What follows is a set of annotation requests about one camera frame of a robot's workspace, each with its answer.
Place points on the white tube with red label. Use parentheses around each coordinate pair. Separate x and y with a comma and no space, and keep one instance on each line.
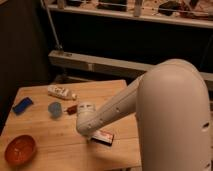
(61,92)

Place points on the blue rectangular block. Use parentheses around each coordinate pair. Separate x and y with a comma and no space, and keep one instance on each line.
(22,105)

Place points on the metal pole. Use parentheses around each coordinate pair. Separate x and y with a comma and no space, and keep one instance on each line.
(58,45)

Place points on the blue ceramic cup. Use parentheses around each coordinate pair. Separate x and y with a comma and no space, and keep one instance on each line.
(55,109)

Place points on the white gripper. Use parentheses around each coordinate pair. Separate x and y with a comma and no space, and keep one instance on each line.
(85,107)

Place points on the wooden shelf rail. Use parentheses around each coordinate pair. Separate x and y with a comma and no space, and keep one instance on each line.
(194,13)

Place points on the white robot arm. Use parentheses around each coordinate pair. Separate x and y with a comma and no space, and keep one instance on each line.
(173,117)

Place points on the small red object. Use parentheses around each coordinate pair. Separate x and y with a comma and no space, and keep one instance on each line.
(72,110)

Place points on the orange bowl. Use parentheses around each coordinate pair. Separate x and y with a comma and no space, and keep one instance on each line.
(20,150)

